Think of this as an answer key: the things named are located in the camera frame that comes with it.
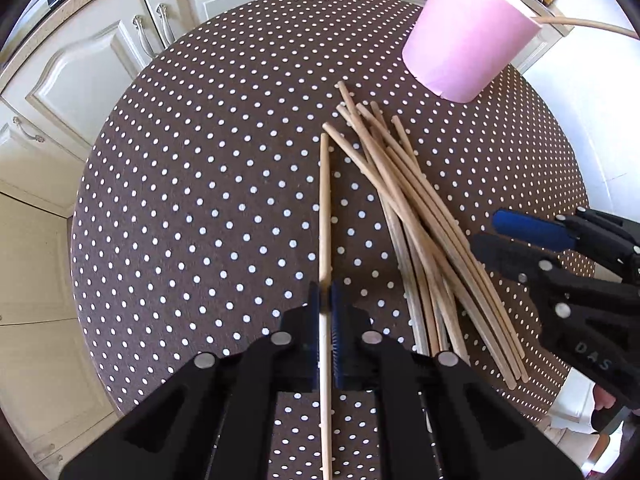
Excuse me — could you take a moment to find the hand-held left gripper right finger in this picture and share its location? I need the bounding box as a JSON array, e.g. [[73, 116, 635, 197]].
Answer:
[[330, 280, 583, 480]]

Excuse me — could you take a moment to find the metal cabinet handle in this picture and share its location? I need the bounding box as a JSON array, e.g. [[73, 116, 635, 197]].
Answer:
[[11, 116, 47, 144], [131, 15, 152, 58], [156, 3, 177, 47]]

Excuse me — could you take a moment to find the cream kitchen base cabinet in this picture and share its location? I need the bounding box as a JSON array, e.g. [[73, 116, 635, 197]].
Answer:
[[0, 0, 571, 161], [0, 105, 126, 466]]

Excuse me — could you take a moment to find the pile of wooden chopsticks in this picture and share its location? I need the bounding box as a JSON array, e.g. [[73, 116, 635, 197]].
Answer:
[[322, 80, 530, 391]]

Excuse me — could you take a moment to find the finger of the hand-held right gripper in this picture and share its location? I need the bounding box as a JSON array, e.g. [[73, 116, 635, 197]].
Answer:
[[491, 207, 640, 283], [470, 234, 640, 401]]

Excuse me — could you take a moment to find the wooden chopstick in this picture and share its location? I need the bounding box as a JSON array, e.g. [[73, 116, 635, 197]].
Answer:
[[318, 132, 335, 480], [537, 16, 640, 40]]

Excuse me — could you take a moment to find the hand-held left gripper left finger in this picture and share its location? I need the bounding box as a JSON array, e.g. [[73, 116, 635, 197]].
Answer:
[[59, 280, 321, 480]]

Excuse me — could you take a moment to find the brown polka dot tablecloth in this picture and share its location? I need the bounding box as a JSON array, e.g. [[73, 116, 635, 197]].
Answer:
[[70, 0, 591, 480]]

